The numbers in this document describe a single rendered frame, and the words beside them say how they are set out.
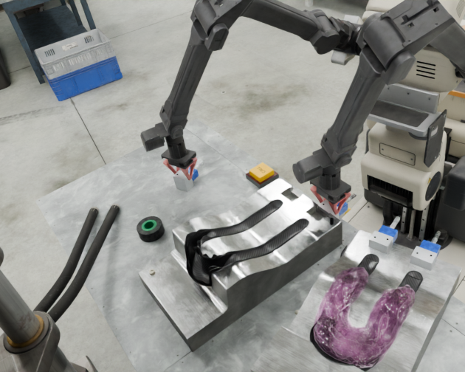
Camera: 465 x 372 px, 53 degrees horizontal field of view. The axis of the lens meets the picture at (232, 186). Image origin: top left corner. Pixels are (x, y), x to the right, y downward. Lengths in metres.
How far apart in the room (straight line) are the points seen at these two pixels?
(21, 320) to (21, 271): 1.83
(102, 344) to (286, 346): 1.39
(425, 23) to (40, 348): 0.92
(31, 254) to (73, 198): 1.19
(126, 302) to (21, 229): 1.83
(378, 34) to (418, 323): 0.59
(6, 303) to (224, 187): 0.83
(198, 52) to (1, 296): 0.69
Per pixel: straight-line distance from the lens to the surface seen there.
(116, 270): 1.41
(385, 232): 1.27
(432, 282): 1.20
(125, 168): 1.77
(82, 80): 4.30
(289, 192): 1.38
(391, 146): 1.56
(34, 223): 3.08
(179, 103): 1.31
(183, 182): 1.55
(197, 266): 1.23
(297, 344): 1.02
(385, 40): 0.86
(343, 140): 1.10
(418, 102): 1.40
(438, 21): 0.87
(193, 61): 1.20
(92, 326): 2.37
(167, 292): 1.22
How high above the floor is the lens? 1.80
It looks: 40 degrees down
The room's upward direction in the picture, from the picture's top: 12 degrees counter-clockwise
